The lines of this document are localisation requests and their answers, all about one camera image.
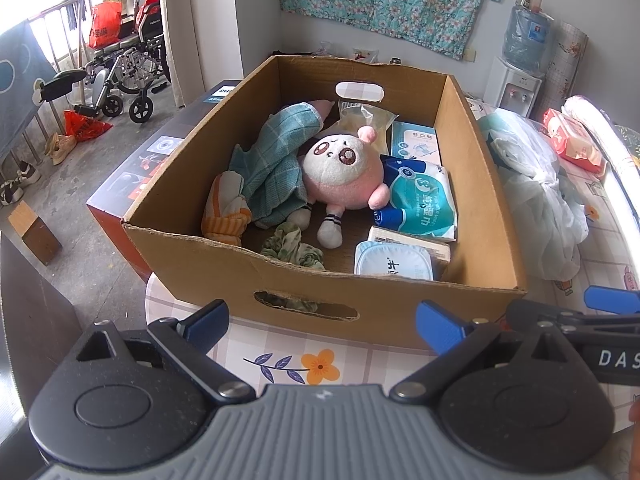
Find white yogurt cup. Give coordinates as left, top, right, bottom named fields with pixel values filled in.
left=354, top=239, right=435, bottom=281

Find grey cloth with circles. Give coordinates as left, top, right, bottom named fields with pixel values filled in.
left=0, top=19, right=56, bottom=157

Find orange striped cloth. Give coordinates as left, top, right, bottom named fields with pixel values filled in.
left=201, top=170, right=252, bottom=247

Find red bag on floor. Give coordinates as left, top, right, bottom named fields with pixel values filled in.
left=62, top=108, right=114, bottom=142

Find wheelchair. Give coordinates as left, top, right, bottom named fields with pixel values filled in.
left=82, top=0, right=174, bottom=124

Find blue water jug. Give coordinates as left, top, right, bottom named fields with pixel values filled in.
left=501, top=7, right=556, bottom=74

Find beige shoes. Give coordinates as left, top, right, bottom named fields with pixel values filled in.
left=43, top=132, right=79, bottom=165

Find white water dispenser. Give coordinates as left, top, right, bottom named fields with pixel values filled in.
left=482, top=55, right=546, bottom=117

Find orange shopping bag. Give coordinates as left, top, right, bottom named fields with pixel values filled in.
left=87, top=0, right=124, bottom=50

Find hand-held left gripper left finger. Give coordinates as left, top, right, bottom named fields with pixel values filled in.
left=70, top=300, right=255, bottom=403

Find light blue bandage box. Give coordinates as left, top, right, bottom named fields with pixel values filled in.
left=389, top=120, right=443, bottom=167

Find black and white sneakers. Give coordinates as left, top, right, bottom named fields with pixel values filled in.
left=0, top=162, right=42, bottom=206

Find pink plush toy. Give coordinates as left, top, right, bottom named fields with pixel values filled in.
left=287, top=127, right=391, bottom=250

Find yellowish packet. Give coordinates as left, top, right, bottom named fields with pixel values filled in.
left=367, top=225, right=452, bottom=264

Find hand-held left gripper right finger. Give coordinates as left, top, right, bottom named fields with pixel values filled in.
left=390, top=301, right=583, bottom=403

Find wooden block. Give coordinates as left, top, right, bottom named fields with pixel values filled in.
left=7, top=200, right=64, bottom=266

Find floral green cloth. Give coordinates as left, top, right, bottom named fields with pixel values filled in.
left=259, top=223, right=327, bottom=311

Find metal railing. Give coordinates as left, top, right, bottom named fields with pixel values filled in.
left=0, top=0, right=102, bottom=177

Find dark furniture panel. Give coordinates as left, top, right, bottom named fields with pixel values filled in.
left=0, top=232, right=84, bottom=429

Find white fuzzy blanket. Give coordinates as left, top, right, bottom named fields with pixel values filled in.
left=562, top=95, right=640, bottom=242

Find brown cardboard box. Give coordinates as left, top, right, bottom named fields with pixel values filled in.
left=122, top=55, right=529, bottom=352

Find teal towel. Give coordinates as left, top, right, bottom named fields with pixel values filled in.
left=229, top=101, right=326, bottom=231

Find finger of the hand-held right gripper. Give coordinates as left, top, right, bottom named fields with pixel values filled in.
left=505, top=300, right=640, bottom=334
left=585, top=285, right=640, bottom=315

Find blue wet wipes pack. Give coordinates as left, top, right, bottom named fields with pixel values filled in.
left=372, top=155, right=459, bottom=242

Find rolled mat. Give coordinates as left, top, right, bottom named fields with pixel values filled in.
left=542, top=20, right=590, bottom=111

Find checked printed sheet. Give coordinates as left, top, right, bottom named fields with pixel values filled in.
left=145, top=92, right=640, bottom=433

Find red tissue pack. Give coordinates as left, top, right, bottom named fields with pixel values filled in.
left=542, top=108, right=609, bottom=176

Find white plastic bag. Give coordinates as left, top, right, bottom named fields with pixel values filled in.
left=477, top=110, right=592, bottom=282

